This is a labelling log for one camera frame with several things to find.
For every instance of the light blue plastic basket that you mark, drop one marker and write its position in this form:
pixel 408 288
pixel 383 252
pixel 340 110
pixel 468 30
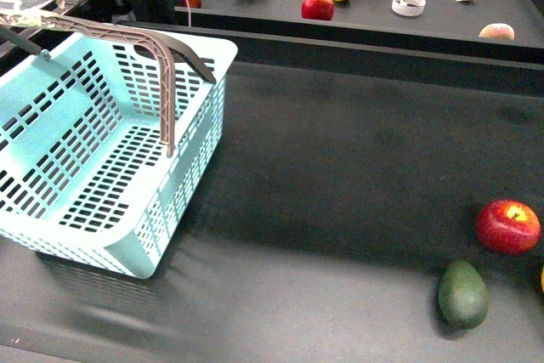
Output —
pixel 84 173

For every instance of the red apple on shelf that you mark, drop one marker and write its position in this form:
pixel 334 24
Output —
pixel 318 9

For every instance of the small red fruit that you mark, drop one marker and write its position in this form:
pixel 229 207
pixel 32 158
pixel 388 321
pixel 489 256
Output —
pixel 193 4

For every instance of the white tape roll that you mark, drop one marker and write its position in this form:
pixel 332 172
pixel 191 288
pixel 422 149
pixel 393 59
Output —
pixel 408 8

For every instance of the green avocado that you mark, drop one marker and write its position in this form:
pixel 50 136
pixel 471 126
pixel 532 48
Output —
pixel 463 297

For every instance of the red apple on table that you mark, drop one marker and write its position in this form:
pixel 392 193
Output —
pixel 508 227

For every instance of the pale peach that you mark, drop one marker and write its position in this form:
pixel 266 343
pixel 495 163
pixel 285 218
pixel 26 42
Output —
pixel 498 31

